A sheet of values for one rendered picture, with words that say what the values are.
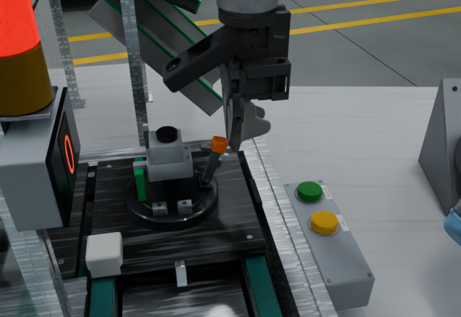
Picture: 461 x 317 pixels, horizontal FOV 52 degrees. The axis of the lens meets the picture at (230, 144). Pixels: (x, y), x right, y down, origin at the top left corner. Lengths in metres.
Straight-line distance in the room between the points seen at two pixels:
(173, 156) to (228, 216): 0.12
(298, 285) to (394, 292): 0.20
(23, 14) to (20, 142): 0.10
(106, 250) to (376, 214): 0.49
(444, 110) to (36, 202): 0.74
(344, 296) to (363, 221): 0.24
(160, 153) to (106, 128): 0.49
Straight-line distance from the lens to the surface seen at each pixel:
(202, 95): 0.87
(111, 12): 0.83
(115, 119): 1.16
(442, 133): 0.96
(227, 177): 0.77
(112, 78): 1.35
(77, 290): 0.66
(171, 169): 0.67
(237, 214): 0.70
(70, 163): 0.45
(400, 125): 1.17
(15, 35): 0.38
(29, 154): 0.39
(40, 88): 0.40
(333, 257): 0.67
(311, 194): 0.75
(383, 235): 0.87
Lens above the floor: 1.45
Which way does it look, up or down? 35 degrees down
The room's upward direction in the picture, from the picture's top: straight up
